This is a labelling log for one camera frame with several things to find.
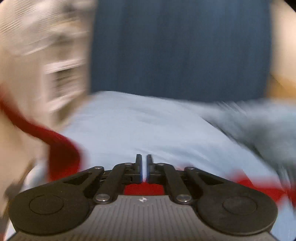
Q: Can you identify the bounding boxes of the red knit sweater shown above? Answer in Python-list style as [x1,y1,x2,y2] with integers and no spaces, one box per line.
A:
[1,88,295,203]

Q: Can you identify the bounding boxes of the light blue bed sheet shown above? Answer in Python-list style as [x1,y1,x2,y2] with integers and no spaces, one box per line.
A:
[1,91,295,240]

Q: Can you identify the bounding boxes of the grey-blue fleece blanket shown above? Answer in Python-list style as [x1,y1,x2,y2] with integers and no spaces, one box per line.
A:
[202,101,295,182]

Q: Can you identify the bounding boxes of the dark blue curtain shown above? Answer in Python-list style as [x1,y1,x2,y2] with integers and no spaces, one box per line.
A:
[90,1,271,102]

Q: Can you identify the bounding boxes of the white shelf unit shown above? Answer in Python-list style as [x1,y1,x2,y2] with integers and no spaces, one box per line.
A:
[1,1,97,128]

